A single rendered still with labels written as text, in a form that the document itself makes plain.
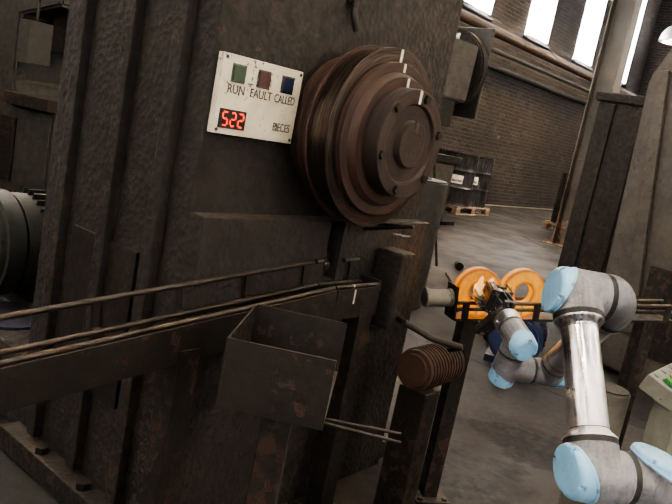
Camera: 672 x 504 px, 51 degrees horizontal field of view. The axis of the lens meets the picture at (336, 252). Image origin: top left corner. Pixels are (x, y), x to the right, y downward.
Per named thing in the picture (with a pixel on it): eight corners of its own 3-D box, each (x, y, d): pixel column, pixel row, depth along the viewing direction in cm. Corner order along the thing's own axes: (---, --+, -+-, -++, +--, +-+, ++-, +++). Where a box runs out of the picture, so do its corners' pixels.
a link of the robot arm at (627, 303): (653, 272, 173) (554, 363, 211) (612, 264, 171) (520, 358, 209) (665, 312, 166) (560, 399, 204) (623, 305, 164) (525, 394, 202)
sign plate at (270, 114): (206, 131, 162) (219, 50, 158) (285, 142, 182) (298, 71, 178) (212, 132, 160) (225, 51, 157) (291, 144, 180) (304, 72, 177)
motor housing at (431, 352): (363, 503, 222) (398, 342, 213) (402, 484, 239) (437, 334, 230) (396, 524, 214) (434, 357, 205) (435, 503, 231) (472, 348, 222)
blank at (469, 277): (454, 265, 221) (459, 268, 218) (500, 266, 225) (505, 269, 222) (448, 313, 224) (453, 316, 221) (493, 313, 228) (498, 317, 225)
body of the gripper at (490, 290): (507, 282, 214) (523, 305, 204) (496, 305, 218) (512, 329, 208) (484, 279, 212) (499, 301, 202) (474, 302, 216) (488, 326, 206)
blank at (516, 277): (500, 266, 225) (505, 269, 222) (543, 268, 229) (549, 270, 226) (493, 313, 228) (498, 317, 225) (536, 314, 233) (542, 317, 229)
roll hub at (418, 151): (352, 192, 177) (375, 78, 172) (414, 197, 199) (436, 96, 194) (370, 197, 174) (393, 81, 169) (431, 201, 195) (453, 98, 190)
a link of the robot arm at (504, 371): (526, 394, 202) (541, 364, 197) (490, 389, 200) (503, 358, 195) (518, 376, 209) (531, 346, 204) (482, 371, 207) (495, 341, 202)
